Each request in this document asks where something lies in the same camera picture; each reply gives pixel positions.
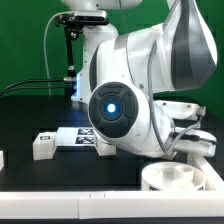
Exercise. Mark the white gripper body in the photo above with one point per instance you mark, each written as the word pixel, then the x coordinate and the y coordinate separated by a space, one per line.
pixel 197 142

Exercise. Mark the black camera on stand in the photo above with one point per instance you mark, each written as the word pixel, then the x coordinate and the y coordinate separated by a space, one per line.
pixel 74 23

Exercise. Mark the white marker sheet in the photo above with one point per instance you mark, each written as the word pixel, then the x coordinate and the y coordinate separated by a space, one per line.
pixel 75 136

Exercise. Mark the white round stool seat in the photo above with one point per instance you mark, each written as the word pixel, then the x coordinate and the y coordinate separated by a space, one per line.
pixel 172 176

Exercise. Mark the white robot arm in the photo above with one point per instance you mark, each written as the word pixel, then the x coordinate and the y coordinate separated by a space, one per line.
pixel 122 74

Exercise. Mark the white workspace border frame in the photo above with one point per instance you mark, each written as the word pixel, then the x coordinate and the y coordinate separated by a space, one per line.
pixel 119 204

